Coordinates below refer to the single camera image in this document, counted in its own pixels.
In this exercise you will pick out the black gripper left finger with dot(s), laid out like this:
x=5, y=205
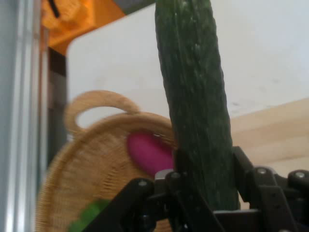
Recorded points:
x=135, y=203

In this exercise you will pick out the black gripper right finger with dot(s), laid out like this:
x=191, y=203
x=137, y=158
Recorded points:
x=270, y=193

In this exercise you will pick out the long dark green cucumber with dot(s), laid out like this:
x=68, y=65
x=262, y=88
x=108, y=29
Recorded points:
x=195, y=96

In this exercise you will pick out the green bell pepper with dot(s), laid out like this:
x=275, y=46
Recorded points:
x=89, y=215

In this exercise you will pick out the magenta eggplant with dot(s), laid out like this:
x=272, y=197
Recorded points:
x=149, y=152

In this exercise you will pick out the woven wicker basket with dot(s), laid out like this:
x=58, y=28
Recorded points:
x=91, y=164

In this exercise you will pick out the orange toy block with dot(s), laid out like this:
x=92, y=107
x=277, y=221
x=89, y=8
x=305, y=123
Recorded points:
x=79, y=21

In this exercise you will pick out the grey toy block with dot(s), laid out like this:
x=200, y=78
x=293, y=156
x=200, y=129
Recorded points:
x=137, y=6

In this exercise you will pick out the black tripod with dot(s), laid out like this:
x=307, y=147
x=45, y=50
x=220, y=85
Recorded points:
x=53, y=8

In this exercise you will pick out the aluminium rail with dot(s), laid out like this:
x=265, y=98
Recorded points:
x=21, y=116

